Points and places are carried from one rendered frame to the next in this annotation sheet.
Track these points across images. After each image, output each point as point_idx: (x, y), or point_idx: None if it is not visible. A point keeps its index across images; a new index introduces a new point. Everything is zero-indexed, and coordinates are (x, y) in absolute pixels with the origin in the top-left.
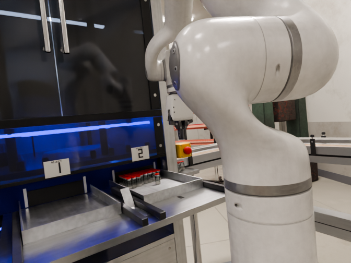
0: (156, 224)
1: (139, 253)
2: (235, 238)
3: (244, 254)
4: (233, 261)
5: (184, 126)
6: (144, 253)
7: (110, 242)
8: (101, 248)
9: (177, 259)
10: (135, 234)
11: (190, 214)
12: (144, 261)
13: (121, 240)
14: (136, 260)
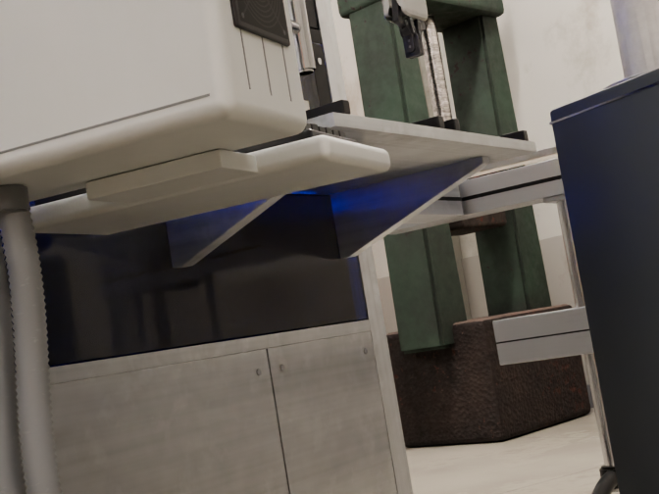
0: (452, 132)
1: (319, 340)
2: (633, 1)
3: (644, 10)
4: (631, 31)
5: (416, 31)
6: (327, 343)
7: (414, 128)
8: (407, 130)
9: (380, 383)
10: (433, 133)
11: (483, 142)
12: (328, 361)
13: (423, 132)
14: (314, 353)
